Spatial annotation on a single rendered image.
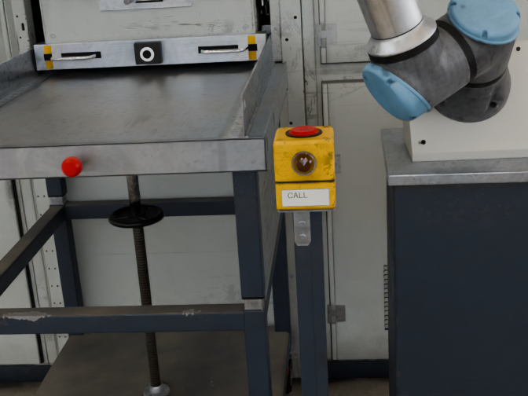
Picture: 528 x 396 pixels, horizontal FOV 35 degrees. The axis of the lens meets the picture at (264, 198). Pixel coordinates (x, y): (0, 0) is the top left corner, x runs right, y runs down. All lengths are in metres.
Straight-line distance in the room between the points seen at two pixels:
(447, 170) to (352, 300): 0.78
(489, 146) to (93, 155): 0.68
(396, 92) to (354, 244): 0.84
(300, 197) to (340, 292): 1.06
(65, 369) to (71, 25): 0.81
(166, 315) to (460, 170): 0.57
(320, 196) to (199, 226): 1.04
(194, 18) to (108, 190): 0.50
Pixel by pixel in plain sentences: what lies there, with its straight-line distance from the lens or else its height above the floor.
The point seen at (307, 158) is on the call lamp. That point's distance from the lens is 1.10.
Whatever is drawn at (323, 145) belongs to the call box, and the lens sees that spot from 1.11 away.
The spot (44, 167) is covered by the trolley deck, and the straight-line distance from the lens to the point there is 1.43.
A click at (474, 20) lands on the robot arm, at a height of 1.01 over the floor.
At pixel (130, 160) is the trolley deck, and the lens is 1.39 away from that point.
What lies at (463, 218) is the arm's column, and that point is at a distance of 1.50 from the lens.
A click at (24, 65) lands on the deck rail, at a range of 2.01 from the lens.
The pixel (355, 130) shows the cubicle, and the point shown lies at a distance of 2.02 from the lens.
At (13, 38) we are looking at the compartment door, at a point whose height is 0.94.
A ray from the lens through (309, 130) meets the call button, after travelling 1.13.
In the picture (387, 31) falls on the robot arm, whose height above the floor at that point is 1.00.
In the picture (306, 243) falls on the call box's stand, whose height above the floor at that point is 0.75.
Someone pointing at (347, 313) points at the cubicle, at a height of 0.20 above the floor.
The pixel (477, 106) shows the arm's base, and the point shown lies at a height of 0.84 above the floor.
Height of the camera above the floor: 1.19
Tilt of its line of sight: 19 degrees down
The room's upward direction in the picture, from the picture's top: 4 degrees counter-clockwise
